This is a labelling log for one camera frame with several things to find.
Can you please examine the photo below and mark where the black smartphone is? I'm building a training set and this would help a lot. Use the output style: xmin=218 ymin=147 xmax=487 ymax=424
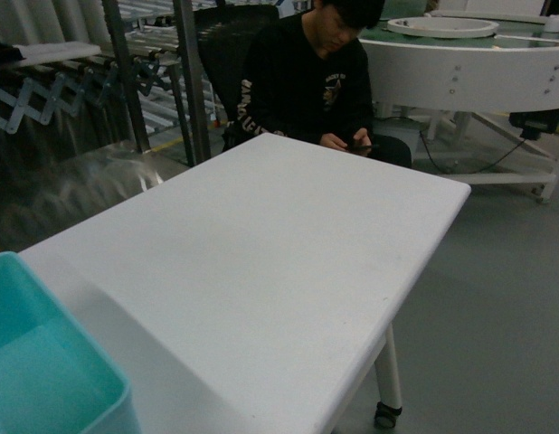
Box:
xmin=346 ymin=144 xmax=379 ymax=153

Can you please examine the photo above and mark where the seated person in black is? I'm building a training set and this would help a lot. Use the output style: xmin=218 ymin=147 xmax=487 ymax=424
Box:
xmin=223 ymin=0 xmax=412 ymax=168

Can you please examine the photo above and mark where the black office chair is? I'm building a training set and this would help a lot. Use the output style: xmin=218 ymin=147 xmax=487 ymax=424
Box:
xmin=192 ymin=4 xmax=280 ymax=132

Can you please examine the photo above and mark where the white table leg with caster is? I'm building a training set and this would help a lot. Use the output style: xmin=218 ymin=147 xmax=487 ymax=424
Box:
xmin=374 ymin=325 xmax=403 ymax=429

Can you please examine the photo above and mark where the white round conveyor machine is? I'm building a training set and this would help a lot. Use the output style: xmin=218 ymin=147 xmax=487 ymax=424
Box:
xmin=360 ymin=20 xmax=559 ymax=202

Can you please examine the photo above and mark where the teal plastic bin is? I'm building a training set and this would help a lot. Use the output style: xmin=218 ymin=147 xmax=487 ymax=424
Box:
xmin=0 ymin=252 xmax=141 ymax=433

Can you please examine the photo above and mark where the expandable roller conveyor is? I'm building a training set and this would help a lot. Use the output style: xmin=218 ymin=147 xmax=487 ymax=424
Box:
xmin=0 ymin=42 xmax=190 ymax=135

